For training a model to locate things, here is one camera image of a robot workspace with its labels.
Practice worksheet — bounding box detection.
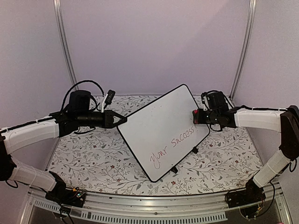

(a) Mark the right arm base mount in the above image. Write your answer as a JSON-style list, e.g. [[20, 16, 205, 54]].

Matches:
[[225, 178, 266, 208]]

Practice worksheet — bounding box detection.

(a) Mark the floral patterned table mat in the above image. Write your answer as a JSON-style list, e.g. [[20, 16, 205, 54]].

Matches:
[[45, 94, 267, 196]]

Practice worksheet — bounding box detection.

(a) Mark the left aluminium frame post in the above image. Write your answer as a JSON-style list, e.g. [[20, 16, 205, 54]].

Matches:
[[53, 0, 78, 84]]

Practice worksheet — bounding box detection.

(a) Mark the aluminium front rail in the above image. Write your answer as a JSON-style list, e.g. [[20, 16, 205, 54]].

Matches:
[[21, 182, 293, 224]]

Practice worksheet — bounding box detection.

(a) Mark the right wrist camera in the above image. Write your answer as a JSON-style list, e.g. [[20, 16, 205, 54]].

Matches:
[[201, 92, 210, 111]]

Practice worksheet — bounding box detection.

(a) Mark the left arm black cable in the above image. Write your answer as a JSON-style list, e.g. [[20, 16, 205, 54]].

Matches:
[[59, 80, 105, 112]]

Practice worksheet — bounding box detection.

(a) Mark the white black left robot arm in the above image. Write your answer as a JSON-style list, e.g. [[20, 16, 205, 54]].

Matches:
[[0, 90, 127, 203]]

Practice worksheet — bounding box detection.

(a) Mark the aluminium frame post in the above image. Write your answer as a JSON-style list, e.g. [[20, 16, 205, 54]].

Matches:
[[53, 0, 78, 84], [229, 0, 257, 100]]

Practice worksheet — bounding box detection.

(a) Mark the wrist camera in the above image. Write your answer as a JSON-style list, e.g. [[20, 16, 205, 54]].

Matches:
[[99, 90, 115, 112], [201, 92, 210, 111]]

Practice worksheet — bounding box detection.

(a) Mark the red black whiteboard eraser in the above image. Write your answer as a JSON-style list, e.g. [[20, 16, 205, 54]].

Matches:
[[192, 109, 199, 124]]

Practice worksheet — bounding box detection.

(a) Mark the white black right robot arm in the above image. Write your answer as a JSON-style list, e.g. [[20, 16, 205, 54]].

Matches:
[[192, 91, 299, 203]]

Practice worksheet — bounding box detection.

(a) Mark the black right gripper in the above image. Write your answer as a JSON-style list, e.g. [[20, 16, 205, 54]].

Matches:
[[195, 109, 220, 125]]

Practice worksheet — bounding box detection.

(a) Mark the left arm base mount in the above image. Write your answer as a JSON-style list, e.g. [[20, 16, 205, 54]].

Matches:
[[45, 171, 87, 208]]

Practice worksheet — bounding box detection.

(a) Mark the right aluminium frame post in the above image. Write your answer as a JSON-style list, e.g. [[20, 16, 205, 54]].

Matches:
[[229, 0, 257, 100]]

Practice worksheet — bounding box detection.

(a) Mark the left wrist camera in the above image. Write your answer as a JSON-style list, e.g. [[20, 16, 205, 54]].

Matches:
[[99, 90, 115, 112]]

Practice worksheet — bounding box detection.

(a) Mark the white dry-erase whiteboard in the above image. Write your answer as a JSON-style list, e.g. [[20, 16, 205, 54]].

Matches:
[[117, 84, 210, 182]]

